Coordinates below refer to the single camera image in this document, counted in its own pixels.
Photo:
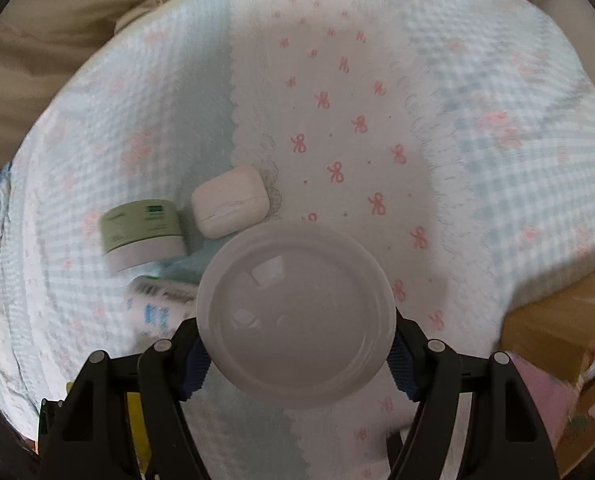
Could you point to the white tube with blue print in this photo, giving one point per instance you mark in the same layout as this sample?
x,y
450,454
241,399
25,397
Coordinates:
x,y
158,305

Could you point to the pink paper sheet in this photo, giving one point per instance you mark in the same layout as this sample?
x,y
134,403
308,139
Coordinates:
x,y
542,400

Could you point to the checkered bow print blanket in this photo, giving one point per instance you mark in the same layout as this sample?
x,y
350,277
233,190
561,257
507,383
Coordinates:
x,y
297,170

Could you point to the green and white cream jar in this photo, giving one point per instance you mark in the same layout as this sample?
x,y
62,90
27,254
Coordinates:
x,y
142,236

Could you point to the brown cardboard box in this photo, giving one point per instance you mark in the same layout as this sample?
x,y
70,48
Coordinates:
x,y
567,355

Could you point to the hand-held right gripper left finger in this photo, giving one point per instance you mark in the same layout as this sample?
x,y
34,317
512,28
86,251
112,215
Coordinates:
x,y
195,366

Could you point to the translucent round plastic container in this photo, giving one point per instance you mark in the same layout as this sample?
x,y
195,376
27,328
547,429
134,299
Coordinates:
x,y
297,310

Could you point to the beige cushion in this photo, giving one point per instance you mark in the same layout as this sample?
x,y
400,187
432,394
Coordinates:
x,y
52,50

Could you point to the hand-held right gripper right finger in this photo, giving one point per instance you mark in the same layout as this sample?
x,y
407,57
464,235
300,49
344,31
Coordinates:
x,y
402,363

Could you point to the white earbuds case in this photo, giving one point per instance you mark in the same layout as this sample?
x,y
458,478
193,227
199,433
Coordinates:
x,y
229,199

